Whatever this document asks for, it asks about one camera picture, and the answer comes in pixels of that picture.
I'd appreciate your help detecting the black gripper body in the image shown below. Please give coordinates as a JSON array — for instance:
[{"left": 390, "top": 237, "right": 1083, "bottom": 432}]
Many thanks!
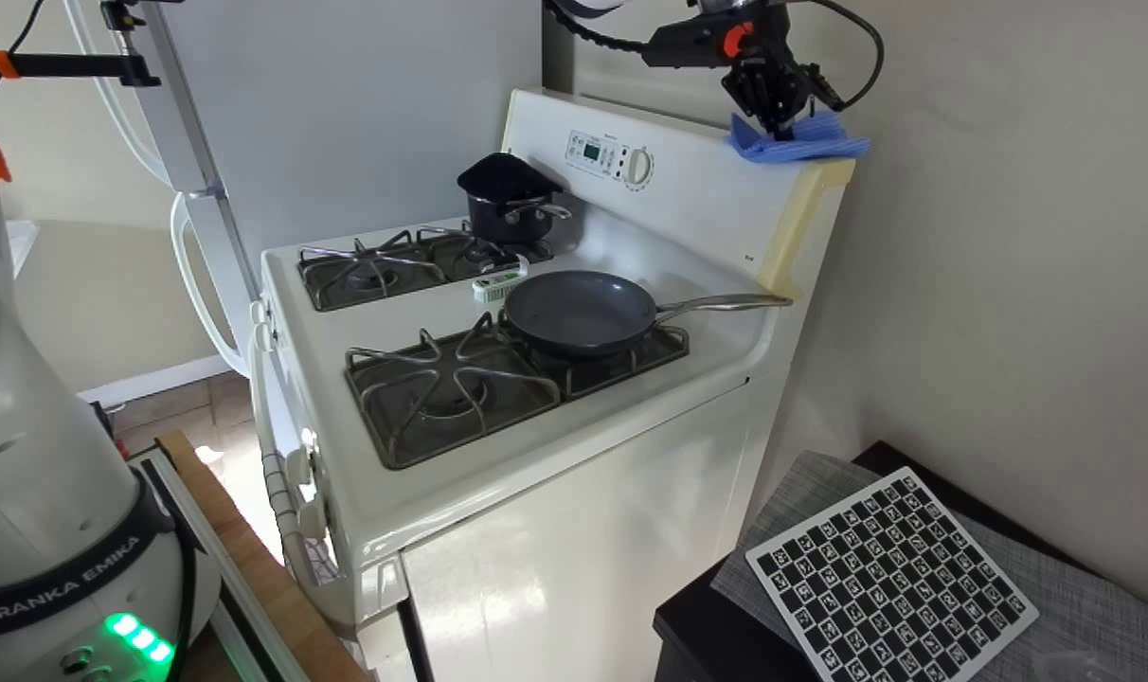
[{"left": 718, "top": 25, "right": 814, "bottom": 107}]

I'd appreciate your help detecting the blue striped cleaning towel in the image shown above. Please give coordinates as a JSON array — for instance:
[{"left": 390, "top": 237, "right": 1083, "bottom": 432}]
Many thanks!
[{"left": 725, "top": 107, "right": 876, "bottom": 168}]

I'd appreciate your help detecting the white gas stove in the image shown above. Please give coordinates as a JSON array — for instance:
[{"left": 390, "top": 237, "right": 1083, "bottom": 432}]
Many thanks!
[{"left": 246, "top": 82, "right": 859, "bottom": 682}]

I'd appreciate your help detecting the white oven dial knob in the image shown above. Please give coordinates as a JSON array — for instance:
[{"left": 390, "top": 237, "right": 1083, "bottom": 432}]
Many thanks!
[{"left": 621, "top": 145, "right": 660, "bottom": 190}]

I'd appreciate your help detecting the black cooking pot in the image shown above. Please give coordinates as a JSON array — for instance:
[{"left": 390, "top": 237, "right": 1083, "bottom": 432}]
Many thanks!
[{"left": 456, "top": 146, "right": 588, "bottom": 259}]

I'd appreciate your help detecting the dark frying pan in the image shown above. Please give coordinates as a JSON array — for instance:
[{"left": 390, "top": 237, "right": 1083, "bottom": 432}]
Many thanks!
[{"left": 495, "top": 266, "right": 795, "bottom": 367}]

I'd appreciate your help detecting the green white kitchen thermometer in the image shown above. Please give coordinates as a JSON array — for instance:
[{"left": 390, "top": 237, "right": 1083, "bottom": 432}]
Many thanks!
[{"left": 467, "top": 260, "right": 534, "bottom": 305}]

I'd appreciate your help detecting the black grate under pan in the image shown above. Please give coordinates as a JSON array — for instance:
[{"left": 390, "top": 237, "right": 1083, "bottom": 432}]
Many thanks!
[{"left": 341, "top": 305, "right": 698, "bottom": 473}]

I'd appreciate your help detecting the black grate under pot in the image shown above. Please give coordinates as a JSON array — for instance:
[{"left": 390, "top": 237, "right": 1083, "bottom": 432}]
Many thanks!
[{"left": 294, "top": 219, "right": 563, "bottom": 313}]

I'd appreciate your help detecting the grey refrigerator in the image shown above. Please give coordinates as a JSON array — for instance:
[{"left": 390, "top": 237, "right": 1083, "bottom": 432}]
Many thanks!
[{"left": 130, "top": 0, "right": 548, "bottom": 382}]

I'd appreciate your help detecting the checkered calibration board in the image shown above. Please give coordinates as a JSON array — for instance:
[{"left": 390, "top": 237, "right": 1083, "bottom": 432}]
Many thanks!
[{"left": 744, "top": 467, "right": 1042, "bottom": 682}]

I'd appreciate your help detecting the black side table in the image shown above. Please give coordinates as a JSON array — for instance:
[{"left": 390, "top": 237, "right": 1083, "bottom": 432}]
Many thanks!
[{"left": 650, "top": 439, "right": 1148, "bottom": 682}]

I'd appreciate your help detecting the grey table mat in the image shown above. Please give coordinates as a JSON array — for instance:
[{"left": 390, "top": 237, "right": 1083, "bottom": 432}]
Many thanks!
[{"left": 710, "top": 445, "right": 1148, "bottom": 682}]

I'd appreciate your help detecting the striped hanging dish towel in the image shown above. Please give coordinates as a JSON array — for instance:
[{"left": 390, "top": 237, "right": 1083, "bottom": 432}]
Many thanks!
[{"left": 257, "top": 432, "right": 341, "bottom": 589}]

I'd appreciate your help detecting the wooden board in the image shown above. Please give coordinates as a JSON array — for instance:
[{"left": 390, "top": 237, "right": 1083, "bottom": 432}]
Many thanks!
[{"left": 153, "top": 428, "right": 376, "bottom": 682}]

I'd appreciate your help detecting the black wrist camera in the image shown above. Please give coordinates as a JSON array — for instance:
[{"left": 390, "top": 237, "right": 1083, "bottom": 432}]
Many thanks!
[{"left": 643, "top": 12, "right": 759, "bottom": 73}]

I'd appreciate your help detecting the black corrugated cable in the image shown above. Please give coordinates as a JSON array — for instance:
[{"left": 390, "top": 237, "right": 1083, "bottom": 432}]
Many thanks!
[{"left": 544, "top": 0, "right": 886, "bottom": 116}]

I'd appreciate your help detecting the silver camera stand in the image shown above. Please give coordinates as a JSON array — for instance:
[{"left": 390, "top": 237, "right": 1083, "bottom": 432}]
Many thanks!
[{"left": 0, "top": 0, "right": 264, "bottom": 317}]

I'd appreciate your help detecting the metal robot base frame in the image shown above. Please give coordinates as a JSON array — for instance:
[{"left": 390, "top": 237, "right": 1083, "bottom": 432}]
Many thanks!
[{"left": 130, "top": 445, "right": 283, "bottom": 682}]

